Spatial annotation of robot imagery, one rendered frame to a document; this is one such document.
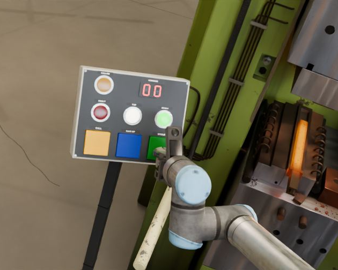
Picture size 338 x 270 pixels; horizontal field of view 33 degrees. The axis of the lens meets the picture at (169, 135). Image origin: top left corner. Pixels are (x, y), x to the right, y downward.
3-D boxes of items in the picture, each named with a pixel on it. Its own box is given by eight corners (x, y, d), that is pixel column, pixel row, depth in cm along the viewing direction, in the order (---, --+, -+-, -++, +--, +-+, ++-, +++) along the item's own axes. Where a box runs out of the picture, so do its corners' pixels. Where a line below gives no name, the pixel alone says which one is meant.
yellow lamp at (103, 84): (108, 95, 174) (110, 84, 172) (93, 90, 175) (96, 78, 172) (111, 90, 177) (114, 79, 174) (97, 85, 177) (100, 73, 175)
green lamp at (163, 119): (167, 129, 181) (170, 119, 179) (153, 124, 182) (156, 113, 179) (170, 124, 184) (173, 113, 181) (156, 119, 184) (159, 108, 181)
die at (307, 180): (306, 196, 197) (316, 179, 192) (251, 175, 199) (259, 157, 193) (315, 130, 230) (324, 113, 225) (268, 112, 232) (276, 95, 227)
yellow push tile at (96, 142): (107, 156, 178) (110, 132, 177) (83, 153, 176) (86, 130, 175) (106, 154, 180) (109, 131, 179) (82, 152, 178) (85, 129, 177)
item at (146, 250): (144, 275, 195) (147, 265, 192) (130, 269, 196) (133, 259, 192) (178, 193, 230) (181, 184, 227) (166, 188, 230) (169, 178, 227)
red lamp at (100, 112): (104, 123, 176) (107, 112, 173) (90, 118, 176) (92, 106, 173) (108, 118, 178) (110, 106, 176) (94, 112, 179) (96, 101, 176)
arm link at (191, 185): (176, 208, 145) (179, 169, 143) (164, 193, 156) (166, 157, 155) (212, 207, 147) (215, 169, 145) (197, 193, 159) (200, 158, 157)
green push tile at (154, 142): (169, 161, 184) (173, 138, 183) (146, 159, 182) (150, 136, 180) (168, 159, 185) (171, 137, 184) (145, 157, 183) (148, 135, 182)
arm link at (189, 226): (215, 249, 152) (219, 204, 150) (175, 254, 147) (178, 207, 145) (200, 237, 160) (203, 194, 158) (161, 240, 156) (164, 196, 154)
